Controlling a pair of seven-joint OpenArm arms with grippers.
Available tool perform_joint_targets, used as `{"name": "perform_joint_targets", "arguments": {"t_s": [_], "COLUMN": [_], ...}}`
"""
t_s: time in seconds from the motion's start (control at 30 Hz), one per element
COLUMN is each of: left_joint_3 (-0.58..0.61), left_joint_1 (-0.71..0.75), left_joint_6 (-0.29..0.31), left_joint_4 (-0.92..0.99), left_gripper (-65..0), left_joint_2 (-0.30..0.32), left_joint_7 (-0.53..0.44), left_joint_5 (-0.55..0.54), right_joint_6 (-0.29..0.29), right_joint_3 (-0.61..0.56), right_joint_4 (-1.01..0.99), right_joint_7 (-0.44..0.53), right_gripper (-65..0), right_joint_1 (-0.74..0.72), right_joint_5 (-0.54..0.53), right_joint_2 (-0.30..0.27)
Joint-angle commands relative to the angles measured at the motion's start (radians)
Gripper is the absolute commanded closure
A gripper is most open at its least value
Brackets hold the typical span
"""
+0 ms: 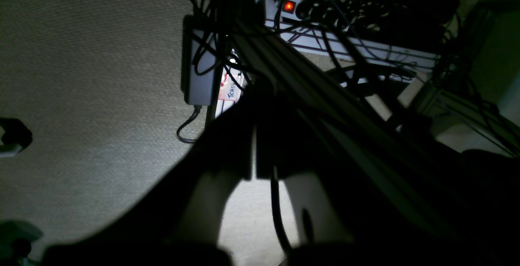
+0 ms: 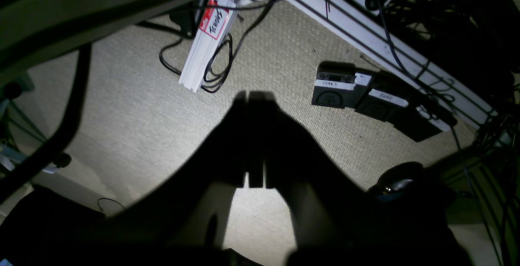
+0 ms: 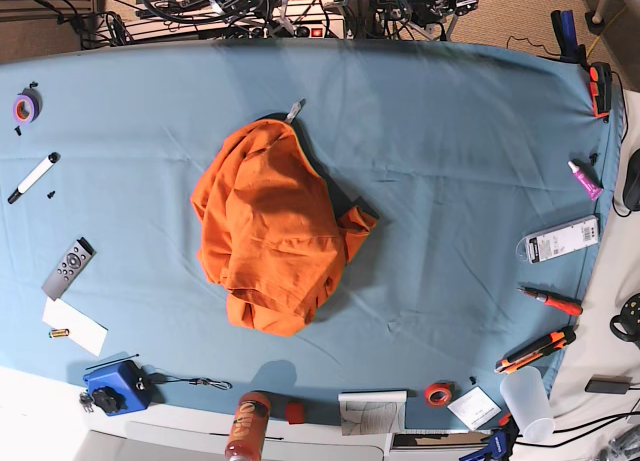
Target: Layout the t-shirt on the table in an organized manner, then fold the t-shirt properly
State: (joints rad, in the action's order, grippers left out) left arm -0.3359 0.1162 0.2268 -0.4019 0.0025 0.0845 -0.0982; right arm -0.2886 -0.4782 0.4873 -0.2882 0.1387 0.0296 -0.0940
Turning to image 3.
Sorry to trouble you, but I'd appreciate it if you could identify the orange t-shirt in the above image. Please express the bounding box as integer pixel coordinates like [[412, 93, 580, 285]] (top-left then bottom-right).
[[191, 103, 377, 336]]

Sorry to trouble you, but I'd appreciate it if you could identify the blue table cloth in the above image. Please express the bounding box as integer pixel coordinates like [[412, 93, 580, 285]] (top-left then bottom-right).
[[1, 40, 624, 429]]

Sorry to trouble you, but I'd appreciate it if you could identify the small red block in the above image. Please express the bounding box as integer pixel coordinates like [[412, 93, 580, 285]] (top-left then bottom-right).
[[285, 401, 305, 425]]

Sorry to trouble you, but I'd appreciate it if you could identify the spiral notebook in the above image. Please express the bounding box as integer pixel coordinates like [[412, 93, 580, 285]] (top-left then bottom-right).
[[338, 391, 407, 436]]

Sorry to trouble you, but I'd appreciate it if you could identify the white power strip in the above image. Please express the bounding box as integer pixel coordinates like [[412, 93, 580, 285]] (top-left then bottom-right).
[[125, 0, 354, 43]]

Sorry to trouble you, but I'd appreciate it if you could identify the red tape roll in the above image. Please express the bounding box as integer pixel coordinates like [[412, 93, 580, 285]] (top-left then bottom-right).
[[424, 381, 455, 407]]

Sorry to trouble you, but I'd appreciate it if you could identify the orange drink bottle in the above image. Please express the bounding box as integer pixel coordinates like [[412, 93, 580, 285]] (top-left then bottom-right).
[[224, 391, 271, 461]]

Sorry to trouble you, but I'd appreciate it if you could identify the white square card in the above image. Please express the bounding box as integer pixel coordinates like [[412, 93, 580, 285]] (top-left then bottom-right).
[[447, 386, 501, 431]]

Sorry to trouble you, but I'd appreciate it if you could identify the grey remote control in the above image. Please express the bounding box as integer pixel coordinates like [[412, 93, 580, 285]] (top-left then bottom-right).
[[42, 237, 95, 300]]

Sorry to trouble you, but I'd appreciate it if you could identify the blue clamp box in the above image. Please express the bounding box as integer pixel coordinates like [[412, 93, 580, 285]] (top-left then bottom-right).
[[83, 360, 152, 417]]

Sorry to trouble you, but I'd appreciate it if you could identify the red screwdriver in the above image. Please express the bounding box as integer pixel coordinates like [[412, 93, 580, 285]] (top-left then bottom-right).
[[518, 287, 583, 316]]

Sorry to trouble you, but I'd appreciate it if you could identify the clear plastic cup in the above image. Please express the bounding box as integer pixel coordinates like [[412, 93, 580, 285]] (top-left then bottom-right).
[[500, 366, 555, 443]]

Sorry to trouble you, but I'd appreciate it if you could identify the orange black utility knife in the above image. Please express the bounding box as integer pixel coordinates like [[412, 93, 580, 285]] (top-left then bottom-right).
[[494, 326, 576, 374]]

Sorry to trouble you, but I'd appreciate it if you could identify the purple glue tube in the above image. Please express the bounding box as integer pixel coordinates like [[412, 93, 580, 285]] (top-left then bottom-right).
[[567, 161, 603, 201]]

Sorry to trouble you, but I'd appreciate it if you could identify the white paper card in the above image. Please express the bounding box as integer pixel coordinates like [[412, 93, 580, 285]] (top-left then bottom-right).
[[42, 298, 108, 356]]

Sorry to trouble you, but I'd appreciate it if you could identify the black white marker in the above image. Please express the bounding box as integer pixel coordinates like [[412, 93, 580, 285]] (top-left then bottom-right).
[[7, 152, 60, 204]]

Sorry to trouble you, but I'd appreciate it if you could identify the blue bar clamp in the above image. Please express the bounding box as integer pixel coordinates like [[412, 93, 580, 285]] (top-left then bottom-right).
[[460, 412, 520, 461]]

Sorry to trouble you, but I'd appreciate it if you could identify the small AA battery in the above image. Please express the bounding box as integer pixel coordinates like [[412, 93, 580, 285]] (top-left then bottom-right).
[[49, 329, 70, 339]]

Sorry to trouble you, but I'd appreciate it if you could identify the purple tape roll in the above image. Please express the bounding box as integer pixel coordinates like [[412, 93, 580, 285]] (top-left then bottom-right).
[[12, 88, 41, 125]]

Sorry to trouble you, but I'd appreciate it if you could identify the orange black table clamp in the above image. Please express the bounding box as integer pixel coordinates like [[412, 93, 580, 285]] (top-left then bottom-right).
[[589, 62, 612, 118]]

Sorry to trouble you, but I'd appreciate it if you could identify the black power adapter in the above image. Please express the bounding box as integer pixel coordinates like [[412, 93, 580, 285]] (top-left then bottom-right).
[[584, 375, 632, 395]]

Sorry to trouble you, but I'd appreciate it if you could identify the black lanyard with carabiner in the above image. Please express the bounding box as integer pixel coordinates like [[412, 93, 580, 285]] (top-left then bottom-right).
[[149, 372, 233, 391]]

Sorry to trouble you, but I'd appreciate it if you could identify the blue black clamp handle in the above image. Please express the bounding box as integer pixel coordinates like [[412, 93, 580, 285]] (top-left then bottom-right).
[[550, 10, 586, 66]]

